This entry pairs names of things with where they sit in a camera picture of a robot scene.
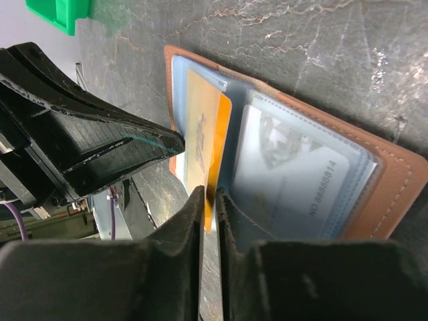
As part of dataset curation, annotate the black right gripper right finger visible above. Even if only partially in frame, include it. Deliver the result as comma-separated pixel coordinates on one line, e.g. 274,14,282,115
216,190,427,320

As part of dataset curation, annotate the orange gold credit card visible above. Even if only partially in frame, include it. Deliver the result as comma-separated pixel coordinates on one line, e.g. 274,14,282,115
185,70,232,232

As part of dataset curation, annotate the green plastic bin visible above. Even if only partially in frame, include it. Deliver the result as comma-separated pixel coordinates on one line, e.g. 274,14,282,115
25,0,91,36

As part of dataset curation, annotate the silver white membership card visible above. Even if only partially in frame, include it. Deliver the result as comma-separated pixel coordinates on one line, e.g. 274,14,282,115
230,105,350,222

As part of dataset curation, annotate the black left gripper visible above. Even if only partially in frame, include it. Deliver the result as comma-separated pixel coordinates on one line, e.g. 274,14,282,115
1,42,185,217

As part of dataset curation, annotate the brown leather card holder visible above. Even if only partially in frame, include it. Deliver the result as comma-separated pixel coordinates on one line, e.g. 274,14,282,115
164,45,427,240

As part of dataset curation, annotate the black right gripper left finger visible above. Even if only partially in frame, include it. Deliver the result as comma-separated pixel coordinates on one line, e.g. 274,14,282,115
1,187,205,320

